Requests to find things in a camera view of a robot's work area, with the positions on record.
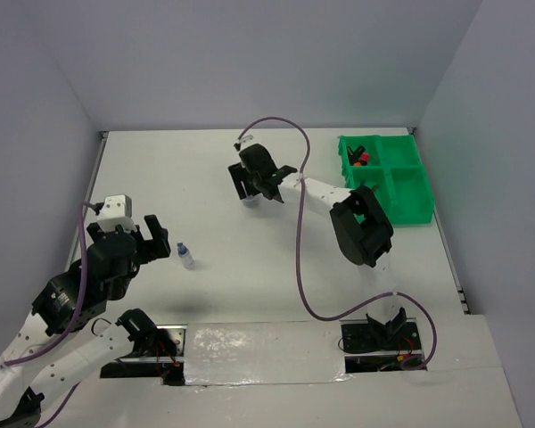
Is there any small clear glue bottle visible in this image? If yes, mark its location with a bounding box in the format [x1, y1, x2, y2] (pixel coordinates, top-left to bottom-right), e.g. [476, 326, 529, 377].
[177, 242, 194, 269]

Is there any clear jar of pins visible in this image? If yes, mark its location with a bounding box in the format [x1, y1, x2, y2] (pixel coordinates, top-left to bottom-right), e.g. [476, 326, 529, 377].
[242, 195, 259, 209]

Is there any blue cap black highlighter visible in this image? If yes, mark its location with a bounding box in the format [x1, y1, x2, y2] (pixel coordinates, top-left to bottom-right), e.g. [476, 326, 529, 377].
[346, 145, 366, 162]

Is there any pink cap black highlighter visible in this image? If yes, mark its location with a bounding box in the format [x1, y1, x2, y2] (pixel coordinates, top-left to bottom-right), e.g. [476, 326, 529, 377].
[359, 152, 370, 165]

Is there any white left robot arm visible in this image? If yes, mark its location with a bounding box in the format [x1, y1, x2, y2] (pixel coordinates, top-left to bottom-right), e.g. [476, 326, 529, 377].
[0, 215, 177, 427]

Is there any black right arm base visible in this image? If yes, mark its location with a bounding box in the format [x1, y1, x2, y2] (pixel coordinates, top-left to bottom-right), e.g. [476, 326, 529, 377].
[337, 318, 425, 374]

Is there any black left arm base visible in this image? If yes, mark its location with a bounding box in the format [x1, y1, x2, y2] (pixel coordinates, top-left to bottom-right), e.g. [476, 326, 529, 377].
[99, 325, 187, 386]

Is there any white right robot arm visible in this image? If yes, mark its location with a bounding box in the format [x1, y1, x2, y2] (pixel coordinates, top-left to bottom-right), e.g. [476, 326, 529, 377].
[228, 141, 407, 349]

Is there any silver tape sheet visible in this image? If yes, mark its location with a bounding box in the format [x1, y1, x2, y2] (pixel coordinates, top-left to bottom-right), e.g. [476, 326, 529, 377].
[184, 321, 349, 386]

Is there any green compartment organizer tray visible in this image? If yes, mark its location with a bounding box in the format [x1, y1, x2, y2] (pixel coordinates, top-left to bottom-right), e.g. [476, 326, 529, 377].
[338, 135, 434, 226]

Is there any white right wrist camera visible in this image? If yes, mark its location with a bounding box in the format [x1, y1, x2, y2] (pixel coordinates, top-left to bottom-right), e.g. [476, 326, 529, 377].
[234, 134, 253, 152]

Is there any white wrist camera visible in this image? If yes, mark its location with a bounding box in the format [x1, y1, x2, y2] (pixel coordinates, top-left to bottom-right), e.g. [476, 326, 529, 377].
[95, 194, 136, 233]
[234, 134, 253, 152]

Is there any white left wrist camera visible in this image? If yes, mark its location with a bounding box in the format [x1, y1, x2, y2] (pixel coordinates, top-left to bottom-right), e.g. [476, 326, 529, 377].
[95, 194, 136, 233]

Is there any left aluminium table rail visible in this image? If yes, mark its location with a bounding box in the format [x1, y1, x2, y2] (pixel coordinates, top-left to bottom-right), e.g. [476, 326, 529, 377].
[48, 129, 109, 325]

